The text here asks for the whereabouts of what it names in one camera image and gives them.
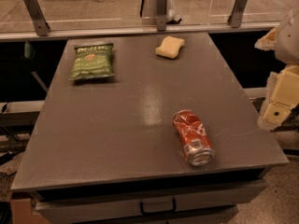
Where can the left metal rail bracket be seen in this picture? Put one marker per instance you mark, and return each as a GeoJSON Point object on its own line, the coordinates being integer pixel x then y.
{"type": "Point", "coordinates": [41, 26]}

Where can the yellow sponge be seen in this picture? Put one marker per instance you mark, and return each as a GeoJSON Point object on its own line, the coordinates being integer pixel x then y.
{"type": "Point", "coordinates": [170, 47]}

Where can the middle metal rail bracket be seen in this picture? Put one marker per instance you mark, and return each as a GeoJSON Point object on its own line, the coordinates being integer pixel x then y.
{"type": "Point", "coordinates": [161, 8]}

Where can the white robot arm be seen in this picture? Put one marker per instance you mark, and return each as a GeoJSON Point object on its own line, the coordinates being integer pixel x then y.
{"type": "Point", "coordinates": [287, 39]}

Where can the horizontal metal rail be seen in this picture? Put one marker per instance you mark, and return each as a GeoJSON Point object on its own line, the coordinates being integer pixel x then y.
{"type": "Point", "coordinates": [170, 29]}

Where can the crushed orange soda can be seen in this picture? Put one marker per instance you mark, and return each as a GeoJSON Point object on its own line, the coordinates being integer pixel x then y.
{"type": "Point", "coordinates": [196, 146]}

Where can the right metal rail bracket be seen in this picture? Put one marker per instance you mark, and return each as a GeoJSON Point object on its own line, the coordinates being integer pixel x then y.
{"type": "Point", "coordinates": [236, 17]}

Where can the metal rail bracket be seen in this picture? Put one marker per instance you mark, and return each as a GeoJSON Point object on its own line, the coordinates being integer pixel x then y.
{"type": "Point", "coordinates": [161, 8]}
{"type": "Point", "coordinates": [236, 17]}
{"type": "Point", "coordinates": [41, 26]}

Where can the green jalapeno chip bag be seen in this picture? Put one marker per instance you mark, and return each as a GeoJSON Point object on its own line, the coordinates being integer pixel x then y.
{"type": "Point", "coordinates": [92, 61]}

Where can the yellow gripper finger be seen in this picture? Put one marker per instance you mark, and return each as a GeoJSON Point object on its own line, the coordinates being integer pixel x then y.
{"type": "Point", "coordinates": [282, 97]}
{"type": "Point", "coordinates": [268, 41]}

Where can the grey drawer with black handle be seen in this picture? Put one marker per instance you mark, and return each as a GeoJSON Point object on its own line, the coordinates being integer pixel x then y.
{"type": "Point", "coordinates": [204, 204]}

